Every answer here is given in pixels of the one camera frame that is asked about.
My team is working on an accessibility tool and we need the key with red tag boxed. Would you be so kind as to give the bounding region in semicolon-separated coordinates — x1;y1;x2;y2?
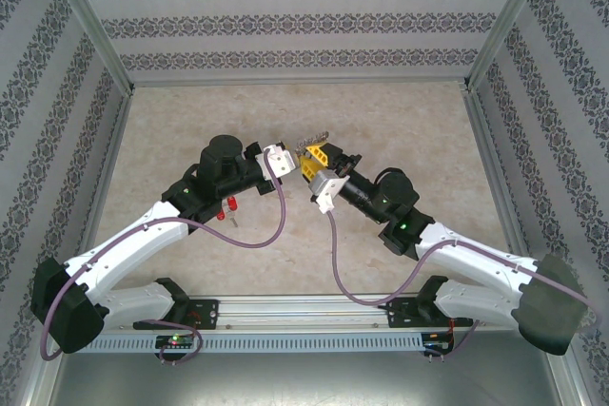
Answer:
216;196;239;227

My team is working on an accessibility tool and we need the small circuit board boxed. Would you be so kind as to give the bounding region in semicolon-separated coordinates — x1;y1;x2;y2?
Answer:
155;334;196;351
422;335;456;354

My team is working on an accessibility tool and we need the brushed metal panel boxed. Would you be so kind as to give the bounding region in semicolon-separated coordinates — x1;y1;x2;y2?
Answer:
47;352;570;406

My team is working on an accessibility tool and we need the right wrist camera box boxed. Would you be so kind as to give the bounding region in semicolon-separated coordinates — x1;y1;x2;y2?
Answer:
307;169;352;216

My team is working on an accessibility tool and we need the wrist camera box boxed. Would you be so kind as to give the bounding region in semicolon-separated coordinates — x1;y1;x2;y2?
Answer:
307;169;352;216
255;141;300;180

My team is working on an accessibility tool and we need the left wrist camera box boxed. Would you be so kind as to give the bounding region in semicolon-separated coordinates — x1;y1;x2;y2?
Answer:
255;141;300;180

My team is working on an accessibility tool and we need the aluminium frame side rail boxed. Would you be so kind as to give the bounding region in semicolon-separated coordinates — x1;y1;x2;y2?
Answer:
463;87;594;406
18;89;137;406

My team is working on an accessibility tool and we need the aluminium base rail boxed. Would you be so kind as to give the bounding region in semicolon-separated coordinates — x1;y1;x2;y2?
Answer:
132;295;477;331

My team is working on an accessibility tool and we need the perforated grey cable duct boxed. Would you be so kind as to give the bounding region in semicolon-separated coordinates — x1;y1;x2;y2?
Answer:
89;331;425;356

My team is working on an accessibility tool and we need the aluminium frame post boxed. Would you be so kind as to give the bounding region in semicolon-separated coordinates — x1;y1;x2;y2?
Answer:
36;0;138;94
462;0;558;92

